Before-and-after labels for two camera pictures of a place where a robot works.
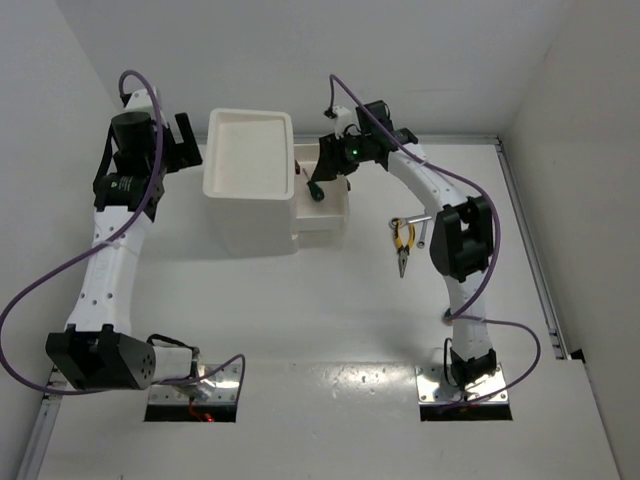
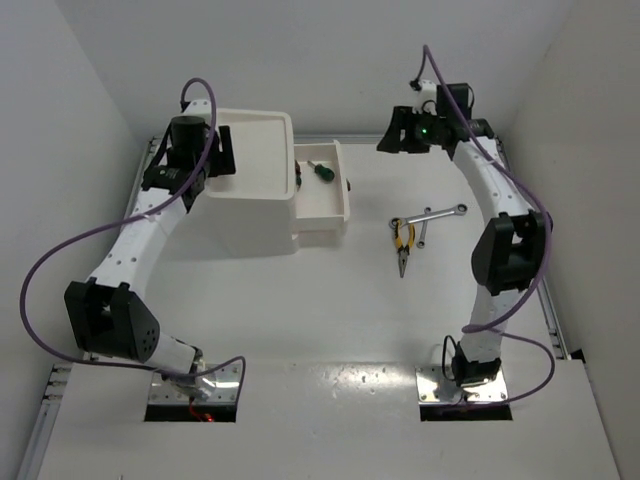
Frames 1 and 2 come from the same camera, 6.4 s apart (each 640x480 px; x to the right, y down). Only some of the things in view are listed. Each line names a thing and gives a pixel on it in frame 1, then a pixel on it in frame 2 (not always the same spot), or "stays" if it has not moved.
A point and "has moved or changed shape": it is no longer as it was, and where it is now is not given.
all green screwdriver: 316,193 has moved or changed shape
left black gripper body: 172,154 → 213,163
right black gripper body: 355,150 → 420,133
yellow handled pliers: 403,251 stays
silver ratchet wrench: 398,222 stays
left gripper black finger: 192,153 → 227,154
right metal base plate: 433,388 stays
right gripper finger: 330,161 → 391,141
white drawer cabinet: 249,181 stays
